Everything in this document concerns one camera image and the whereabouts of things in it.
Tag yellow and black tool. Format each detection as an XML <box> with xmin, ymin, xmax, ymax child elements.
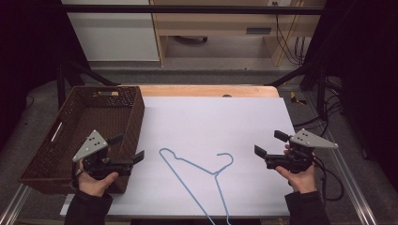
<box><xmin>289</xmin><ymin>91</ymin><xmax>308</xmax><ymax>106</ymax></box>

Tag white cabinet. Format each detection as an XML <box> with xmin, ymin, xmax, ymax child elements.
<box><xmin>61</xmin><ymin>0</ymin><xmax>161</xmax><ymax>63</ymax></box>

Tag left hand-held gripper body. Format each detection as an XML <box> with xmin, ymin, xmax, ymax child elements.
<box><xmin>72</xmin><ymin>129</ymin><xmax>135</xmax><ymax>181</ymax></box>

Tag black metal stand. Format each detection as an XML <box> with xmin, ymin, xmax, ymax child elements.
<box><xmin>55</xmin><ymin>59</ymin><xmax>120</xmax><ymax>109</ymax></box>
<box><xmin>266</xmin><ymin>59</ymin><xmax>329</xmax><ymax>116</ymax></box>

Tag blue wire clothes hanger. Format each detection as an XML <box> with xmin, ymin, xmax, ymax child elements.
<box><xmin>159</xmin><ymin>147</ymin><xmax>235</xmax><ymax>225</ymax></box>

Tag light wooden desk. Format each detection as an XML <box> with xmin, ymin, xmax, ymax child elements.
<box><xmin>149</xmin><ymin>0</ymin><xmax>327</xmax><ymax>68</ymax></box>

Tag aluminium frame rail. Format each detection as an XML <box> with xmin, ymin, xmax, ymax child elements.
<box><xmin>0</xmin><ymin>184</ymin><xmax>32</xmax><ymax>225</ymax></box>
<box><xmin>304</xmin><ymin>93</ymin><xmax>378</xmax><ymax>225</ymax></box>

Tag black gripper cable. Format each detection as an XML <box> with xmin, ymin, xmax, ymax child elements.
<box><xmin>313</xmin><ymin>155</ymin><xmax>345</xmax><ymax>203</ymax></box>

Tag person's left hand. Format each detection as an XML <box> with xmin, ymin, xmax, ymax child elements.
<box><xmin>75</xmin><ymin>159</ymin><xmax>120</xmax><ymax>198</ymax></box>

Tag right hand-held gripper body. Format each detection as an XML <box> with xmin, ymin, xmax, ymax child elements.
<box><xmin>264</xmin><ymin>128</ymin><xmax>340</xmax><ymax>174</ymax></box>

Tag brown woven plastic basket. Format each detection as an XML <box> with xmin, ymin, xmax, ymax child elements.
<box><xmin>18</xmin><ymin>85</ymin><xmax>146</xmax><ymax>195</ymax></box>

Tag black hanging cables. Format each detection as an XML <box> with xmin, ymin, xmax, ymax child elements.
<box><xmin>271</xmin><ymin>1</ymin><xmax>307</xmax><ymax>67</ymax></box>

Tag black floor cables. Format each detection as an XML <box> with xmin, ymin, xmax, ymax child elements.
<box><xmin>292</xmin><ymin>93</ymin><xmax>345</xmax><ymax>139</ymax></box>

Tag black curtain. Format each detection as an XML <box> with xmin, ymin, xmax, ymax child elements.
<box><xmin>299</xmin><ymin>0</ymin><xmax>398</xmax><ymax>190</ymax></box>
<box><xmin>0</xmin><ymin>0</ymin><xmax>92</xmax><ymax>151</ymax></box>

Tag person's right hand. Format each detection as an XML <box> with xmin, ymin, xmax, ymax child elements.
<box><xmin>275</xmin><ymin>164</ymin><xmax>317</xmax><ymax>195</ymax></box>

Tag wooden table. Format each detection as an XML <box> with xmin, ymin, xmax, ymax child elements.
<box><xmin>120</xmin><ymin>84</ymin><xmax>280</xmax><ymax>98</ymax></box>

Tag white table sheet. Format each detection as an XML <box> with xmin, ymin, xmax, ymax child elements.
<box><xmin>59</xmin><ymin>96</ymin><xmax>297</xmax><ymax>218</ymax></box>

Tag black horizontal frame bar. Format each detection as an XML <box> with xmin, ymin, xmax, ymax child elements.
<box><xmin>60</xmin><ymin>4</ymin><xmax>325</xmax><ymax>16</ymax></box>

